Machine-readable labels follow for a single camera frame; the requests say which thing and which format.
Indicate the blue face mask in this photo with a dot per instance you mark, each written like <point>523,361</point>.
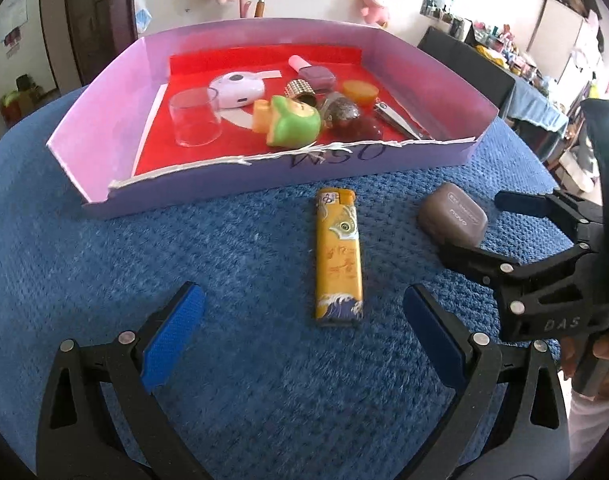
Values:
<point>145,17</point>

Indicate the white cabinet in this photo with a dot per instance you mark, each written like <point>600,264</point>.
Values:
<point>559,35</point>

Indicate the clutter of cosmetics bottles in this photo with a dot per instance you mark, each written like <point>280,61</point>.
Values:
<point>504,42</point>

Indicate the cardboard box with green item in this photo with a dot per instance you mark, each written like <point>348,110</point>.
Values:
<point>27,97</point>

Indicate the pink plush bear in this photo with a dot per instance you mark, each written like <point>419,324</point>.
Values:
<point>377,5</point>

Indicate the red printed paper liner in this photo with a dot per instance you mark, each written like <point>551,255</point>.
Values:
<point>184,67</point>

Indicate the yellow patterned lighter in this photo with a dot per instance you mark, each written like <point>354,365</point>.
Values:
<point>337,260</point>

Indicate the pink nail polish bottle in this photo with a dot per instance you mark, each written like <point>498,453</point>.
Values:
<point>314,74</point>

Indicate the clear plastic cup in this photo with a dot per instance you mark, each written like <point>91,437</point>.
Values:
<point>194,117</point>

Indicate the pink hanging strip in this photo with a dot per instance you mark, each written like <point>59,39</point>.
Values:
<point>243,2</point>

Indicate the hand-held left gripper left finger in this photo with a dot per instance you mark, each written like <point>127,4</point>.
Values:
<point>172,335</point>

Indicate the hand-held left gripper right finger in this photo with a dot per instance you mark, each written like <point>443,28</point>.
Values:
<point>434,335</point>

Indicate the dark red translucent shell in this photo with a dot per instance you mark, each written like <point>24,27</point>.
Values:
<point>362,131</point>

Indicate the dark table with blue cloth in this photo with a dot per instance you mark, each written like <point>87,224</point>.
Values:
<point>484,72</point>

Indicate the green hooded bear toy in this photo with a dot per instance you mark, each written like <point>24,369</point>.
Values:
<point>289,122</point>

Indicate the person's right forearm white sleeve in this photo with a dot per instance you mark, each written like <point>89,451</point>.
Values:
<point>589,425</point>

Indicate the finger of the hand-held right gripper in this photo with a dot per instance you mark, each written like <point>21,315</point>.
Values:
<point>522,202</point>
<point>484,265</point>

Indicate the orange plastic cap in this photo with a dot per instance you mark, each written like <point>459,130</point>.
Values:
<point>359,91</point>

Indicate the pale pink round device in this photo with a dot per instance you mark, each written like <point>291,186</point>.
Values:
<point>237,89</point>

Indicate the blue textured table cloth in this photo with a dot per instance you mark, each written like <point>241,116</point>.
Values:
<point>234,385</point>

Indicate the silver nail clipper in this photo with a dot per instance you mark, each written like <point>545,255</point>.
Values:
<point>397,120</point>

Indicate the silver studded cylinder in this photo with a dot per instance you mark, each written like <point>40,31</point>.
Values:
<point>300,91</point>

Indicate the brown compact case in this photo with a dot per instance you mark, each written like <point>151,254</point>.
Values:
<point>452,215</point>

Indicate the purple cardboard box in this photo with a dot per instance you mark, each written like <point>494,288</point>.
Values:
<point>109,105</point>

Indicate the dark wooden door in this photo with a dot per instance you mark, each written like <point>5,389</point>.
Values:
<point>94,20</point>

